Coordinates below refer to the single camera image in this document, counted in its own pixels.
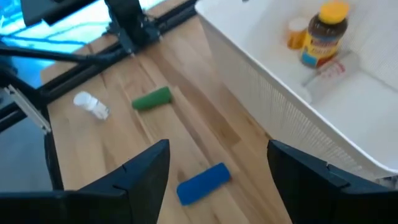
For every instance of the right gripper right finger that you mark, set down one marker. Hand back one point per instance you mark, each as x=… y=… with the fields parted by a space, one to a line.
x=311 y=193

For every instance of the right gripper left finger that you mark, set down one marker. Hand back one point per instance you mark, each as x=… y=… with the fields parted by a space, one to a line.
x=124 y=199

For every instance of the blue bandage roll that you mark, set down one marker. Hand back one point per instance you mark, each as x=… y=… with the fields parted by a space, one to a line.
x=202 y=184

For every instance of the white plastic bottle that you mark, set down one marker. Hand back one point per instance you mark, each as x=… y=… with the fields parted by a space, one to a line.
x=91 y=105

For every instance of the green bandage roll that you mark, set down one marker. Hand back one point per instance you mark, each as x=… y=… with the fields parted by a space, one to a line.
x=152 y=98

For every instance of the white tube with red print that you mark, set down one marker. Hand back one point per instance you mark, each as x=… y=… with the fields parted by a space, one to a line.
x=332 y=70

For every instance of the amber bottle with yellow cap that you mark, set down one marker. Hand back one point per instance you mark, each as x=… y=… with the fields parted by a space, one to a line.
x=323 y=40

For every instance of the small orange pill bottle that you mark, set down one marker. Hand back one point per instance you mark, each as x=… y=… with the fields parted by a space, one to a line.
x=297 y=35

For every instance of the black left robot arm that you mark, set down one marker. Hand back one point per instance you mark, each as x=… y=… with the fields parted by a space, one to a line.
x=130 y=18

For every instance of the white plastic basket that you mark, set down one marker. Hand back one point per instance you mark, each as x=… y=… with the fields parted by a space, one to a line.
x=357 y=118

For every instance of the black desk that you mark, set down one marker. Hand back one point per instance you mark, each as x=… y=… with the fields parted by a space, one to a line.
x=46 y=9

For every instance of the silver metal bracket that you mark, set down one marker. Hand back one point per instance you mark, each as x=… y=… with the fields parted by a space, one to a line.
x=28 y=109

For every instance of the black aluminium table frame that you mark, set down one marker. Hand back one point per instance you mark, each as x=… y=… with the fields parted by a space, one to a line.
x=177 y=15

